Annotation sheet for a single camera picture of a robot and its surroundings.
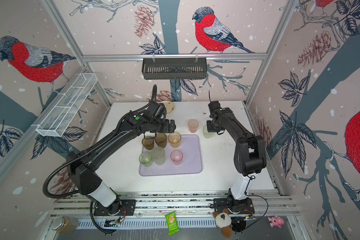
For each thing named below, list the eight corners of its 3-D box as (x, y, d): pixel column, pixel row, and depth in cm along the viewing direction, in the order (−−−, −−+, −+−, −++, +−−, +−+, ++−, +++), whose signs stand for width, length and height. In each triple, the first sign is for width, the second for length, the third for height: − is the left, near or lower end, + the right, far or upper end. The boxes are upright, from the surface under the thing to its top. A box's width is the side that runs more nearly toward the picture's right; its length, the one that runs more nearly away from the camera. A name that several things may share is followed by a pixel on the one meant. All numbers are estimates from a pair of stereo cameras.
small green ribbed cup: (139, 166, 89) (136, 161, 83) (141, 156, 94) (138, 151, 88) (153, 166, 89) (151, 161, 83) (154, 156, 94) (152, 151, 88)
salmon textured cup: (192, 134, 103) (193, 129, 99) (186, 127, 107) (186, 122, 103) (200, 129, 106) (200, 124, 101) (193, 122, 110) (194, 117, 105)
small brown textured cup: (142, 150, 96) (140, 146, 91) (144, 140, 100) (142, 136, 96) (154, 150, 96) (152, 146, 91) (155, 140, 100) (154, 136, 96)
